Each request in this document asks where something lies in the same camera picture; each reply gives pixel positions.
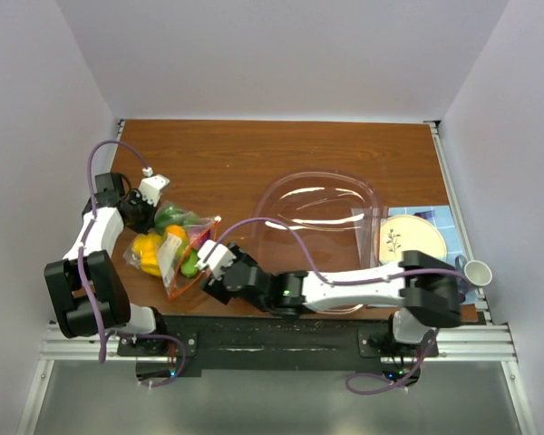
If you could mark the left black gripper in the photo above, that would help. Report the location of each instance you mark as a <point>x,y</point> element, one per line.
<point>149,221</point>

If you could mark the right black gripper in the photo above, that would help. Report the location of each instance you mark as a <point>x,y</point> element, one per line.
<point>218,289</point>

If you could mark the clear zip top bag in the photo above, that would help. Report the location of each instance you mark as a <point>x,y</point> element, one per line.
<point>186,273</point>

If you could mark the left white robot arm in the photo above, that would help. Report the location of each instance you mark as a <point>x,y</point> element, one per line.
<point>86,291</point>

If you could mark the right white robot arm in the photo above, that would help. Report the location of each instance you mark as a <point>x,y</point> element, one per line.
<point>423,289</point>

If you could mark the green fake vegetable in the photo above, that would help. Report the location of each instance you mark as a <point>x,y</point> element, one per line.
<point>171,215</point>

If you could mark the yellow fake bell pepper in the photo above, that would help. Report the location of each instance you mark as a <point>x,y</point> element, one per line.
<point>156,254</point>

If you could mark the purple fake onion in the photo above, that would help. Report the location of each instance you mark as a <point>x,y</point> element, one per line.
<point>198,235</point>

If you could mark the clear pink plastic tray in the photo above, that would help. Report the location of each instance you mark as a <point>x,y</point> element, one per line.
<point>337,215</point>

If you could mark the cream floral plate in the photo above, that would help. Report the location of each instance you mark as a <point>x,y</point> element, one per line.
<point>405,232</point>

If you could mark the purple plastic fork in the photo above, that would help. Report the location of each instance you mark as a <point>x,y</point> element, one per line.
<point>425,214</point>

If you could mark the blue checkered placemat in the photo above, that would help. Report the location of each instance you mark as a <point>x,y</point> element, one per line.
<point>443,221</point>

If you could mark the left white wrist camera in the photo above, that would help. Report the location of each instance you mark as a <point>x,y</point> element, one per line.
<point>152,186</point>

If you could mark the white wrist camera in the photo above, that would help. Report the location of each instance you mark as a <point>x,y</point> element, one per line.
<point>152,186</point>
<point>214,257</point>

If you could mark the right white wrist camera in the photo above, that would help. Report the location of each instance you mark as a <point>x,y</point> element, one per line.
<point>214,257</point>

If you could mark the white blue-handled mug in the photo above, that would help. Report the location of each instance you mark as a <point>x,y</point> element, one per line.
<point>476,273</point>

